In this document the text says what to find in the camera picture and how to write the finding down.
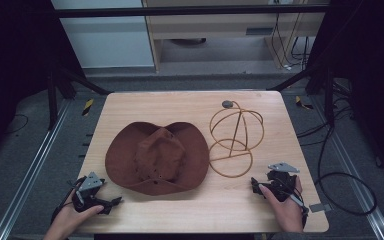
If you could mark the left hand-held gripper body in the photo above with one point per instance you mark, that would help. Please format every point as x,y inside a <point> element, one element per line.
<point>90,182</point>

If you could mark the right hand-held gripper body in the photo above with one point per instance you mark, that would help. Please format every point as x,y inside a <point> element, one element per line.
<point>281,181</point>

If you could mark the brown cowboy hat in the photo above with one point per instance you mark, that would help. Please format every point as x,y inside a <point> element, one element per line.
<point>160,156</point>

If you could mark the person's right hand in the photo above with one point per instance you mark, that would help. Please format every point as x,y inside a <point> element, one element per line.
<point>288,213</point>

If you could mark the person's left hand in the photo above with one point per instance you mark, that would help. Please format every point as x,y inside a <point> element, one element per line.
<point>71,216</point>

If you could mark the grey tape piece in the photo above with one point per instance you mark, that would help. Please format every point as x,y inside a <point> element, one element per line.
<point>320,207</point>

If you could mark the yellow black striped tape marker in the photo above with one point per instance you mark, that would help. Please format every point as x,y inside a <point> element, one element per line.
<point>87,107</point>
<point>300,102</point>

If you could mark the black metal stand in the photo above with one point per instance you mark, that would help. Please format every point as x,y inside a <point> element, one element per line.
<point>329,100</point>
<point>51,100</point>

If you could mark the white cabinet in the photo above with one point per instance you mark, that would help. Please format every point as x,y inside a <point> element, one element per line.
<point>106,40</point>

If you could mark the black curtain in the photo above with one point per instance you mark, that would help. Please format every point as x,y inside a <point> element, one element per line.
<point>13,50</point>
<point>373,66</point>

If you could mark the light wooden desk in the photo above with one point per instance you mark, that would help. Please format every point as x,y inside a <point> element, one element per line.
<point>213,26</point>

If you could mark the black horizontal metal bar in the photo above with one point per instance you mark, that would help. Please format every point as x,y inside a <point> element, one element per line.
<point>180,12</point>

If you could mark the aluminium floor rail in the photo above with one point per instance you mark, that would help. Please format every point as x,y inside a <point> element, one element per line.
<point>353,173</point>
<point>30,170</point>

